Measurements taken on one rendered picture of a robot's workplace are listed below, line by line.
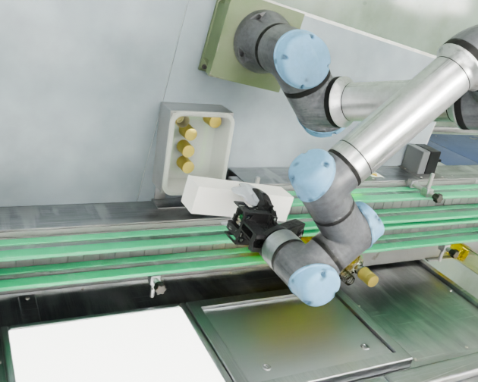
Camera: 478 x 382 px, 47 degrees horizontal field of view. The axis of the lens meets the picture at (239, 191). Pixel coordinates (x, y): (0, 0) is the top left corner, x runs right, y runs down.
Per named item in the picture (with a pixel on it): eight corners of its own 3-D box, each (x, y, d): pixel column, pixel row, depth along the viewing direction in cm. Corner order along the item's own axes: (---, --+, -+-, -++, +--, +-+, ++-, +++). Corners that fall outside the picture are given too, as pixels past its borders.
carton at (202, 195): (188, 175, 115) (198, 186, 110) (281, 186, 127) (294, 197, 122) (180, 201, 117) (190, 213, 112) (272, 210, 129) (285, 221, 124)
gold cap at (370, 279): (354, 276, 141) (365, 285, 138) (362, 264, 141) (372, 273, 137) (363, 280, 143) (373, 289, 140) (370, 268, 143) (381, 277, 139)
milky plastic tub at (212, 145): (151, 183, 146) (161, 196, 139) (160, 101, 137) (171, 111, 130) (210, 181, 154) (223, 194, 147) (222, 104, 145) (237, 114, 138)
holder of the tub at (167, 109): (149, 199, 148) (158, 212, 142) (161, 101, 138) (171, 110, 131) (207, 197, 156) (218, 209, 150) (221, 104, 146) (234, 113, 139)
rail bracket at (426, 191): (403, 185, 171) (433, 203, 160) (410, 164, 168) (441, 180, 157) (413, 185, 173) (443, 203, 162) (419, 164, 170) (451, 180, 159)
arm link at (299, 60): (289, 12, 123) (320, 22, 112) (312, 60, 131) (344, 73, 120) (247, 43, 122) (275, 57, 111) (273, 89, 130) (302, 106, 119)
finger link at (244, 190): (226, 170, 114) (241, 199, 108) (250, 173, 117) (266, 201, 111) (221, 182, 116) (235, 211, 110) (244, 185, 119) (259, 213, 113)
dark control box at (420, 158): (399, 164, 184) (416, 174, 178) (406, 142, 181) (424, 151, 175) (417, 164, 188) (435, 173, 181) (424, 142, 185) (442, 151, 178)
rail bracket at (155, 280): (135, 280, 141) (150, 310, 131) (137, 257, 139) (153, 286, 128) (149, 278, 143) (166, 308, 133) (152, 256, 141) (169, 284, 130)
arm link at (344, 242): (372, 197, 88) (321, 240, 87) (394, 239, 94) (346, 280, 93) (344, 178, 94) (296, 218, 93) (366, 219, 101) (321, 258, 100)
